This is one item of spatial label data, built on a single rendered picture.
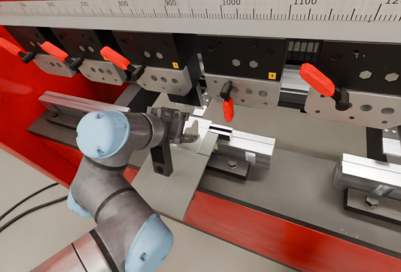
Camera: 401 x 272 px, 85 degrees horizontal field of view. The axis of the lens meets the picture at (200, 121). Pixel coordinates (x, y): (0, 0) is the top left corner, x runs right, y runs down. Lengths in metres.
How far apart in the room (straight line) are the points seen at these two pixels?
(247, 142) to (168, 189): 0.27
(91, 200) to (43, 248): 1.72
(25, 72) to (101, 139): 0.96
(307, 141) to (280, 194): 1.21
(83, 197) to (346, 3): 0.47
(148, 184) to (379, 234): 0.60
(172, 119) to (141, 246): 0.29
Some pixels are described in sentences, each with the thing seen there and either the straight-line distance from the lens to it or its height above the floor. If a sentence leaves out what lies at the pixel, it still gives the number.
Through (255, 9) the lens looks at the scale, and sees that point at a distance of 0.36.
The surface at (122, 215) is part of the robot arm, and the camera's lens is 0.36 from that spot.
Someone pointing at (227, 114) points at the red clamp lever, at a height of 1.18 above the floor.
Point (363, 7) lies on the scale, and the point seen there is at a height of 1.39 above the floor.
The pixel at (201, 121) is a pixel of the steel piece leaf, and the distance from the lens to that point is 0.70.
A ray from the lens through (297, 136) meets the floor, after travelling 1.91.
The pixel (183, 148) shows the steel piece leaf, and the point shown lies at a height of 1.00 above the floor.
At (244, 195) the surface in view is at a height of 0.87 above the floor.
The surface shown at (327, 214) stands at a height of 0.87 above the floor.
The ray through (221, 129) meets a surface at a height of 0.99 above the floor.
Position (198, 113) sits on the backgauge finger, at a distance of 0.72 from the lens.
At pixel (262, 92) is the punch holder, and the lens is 0.46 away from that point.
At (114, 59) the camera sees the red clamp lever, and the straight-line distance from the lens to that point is 0.52.
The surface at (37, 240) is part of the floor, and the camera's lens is 2.17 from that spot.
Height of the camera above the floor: 1.54
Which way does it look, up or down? 50 degrees down
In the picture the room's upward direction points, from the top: 16 degrees counter-clockwise
